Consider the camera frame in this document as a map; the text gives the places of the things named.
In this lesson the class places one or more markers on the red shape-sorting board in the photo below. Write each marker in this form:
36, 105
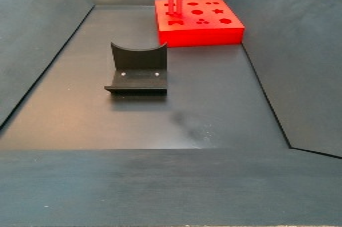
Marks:
207, 23

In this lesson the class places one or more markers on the black curved holder stand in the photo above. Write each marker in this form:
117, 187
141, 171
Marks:
140, 70

